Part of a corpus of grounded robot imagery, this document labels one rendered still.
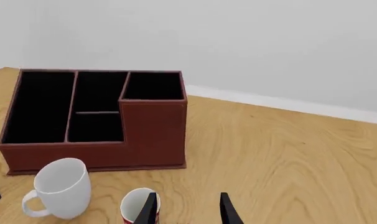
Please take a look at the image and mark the red-brown desk caddy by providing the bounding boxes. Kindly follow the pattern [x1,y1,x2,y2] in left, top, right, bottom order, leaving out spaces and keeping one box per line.
[0,68,188,176]

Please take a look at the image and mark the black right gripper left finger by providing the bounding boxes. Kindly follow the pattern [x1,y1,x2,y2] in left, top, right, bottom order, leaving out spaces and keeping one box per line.
[134,192,157,224]

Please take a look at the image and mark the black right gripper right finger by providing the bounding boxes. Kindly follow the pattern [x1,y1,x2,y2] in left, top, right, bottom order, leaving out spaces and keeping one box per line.
[220,192,244,224]

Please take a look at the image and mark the red mug with white inside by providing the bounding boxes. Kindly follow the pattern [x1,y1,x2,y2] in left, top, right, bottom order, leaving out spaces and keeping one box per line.
[119,187,162,224]

